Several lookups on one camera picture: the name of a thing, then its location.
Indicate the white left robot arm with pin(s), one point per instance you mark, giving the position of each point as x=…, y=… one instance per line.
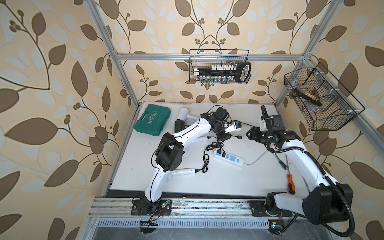
x=169, y=155

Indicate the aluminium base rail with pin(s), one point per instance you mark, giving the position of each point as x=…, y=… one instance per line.
x=187, y=214

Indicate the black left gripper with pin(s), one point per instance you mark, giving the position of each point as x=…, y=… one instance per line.
x=225, y=135

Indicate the white hair dryer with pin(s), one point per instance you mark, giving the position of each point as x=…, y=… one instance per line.
x=183, y=172
x=184, y=116
x=200, y=139

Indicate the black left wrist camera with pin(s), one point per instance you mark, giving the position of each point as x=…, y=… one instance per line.
x=220, y=113

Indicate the black wire basket back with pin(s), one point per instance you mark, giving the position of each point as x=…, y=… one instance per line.
x=207, y=57

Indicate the green handled screwdriver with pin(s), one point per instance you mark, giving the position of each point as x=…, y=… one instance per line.
x=283, y=165

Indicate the black white socket set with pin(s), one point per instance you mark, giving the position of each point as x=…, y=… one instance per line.
x=238, y=73

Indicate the black wire basket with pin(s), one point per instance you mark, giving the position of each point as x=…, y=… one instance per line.
x=207, y=57
x=339, y=107

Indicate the black wire basket right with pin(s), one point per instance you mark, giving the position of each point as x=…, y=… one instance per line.
x=339, y=107

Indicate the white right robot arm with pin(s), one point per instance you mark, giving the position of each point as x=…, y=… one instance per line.
x=328, y=203

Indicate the black near dryer cord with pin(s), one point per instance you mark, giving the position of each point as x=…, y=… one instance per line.
x=206, y=159

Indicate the white blue power strip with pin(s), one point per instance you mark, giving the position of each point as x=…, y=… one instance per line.
x=229, y=158

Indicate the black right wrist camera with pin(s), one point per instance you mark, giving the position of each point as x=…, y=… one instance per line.
x=271, y=124

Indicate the green plastic tool case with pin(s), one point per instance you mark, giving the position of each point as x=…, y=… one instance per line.
x=153, y=120

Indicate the black brush in basket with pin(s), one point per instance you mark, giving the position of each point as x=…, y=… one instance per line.
x=308, y=97

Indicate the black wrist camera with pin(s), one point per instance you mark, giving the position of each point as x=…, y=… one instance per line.
x=271, y=124
x=220, y=113

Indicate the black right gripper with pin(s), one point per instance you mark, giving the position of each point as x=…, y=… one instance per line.
x=253, y=133

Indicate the orange handled screwdriver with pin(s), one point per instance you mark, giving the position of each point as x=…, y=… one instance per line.
x=291, y=185

